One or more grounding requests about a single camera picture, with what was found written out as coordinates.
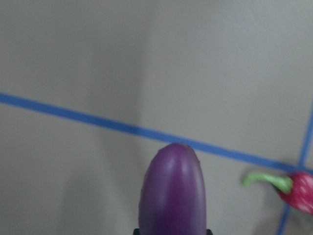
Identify purple eggplant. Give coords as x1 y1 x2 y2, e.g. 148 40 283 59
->
138 143 207 235

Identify red chili pepper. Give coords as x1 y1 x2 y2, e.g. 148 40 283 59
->
242 172 313 215

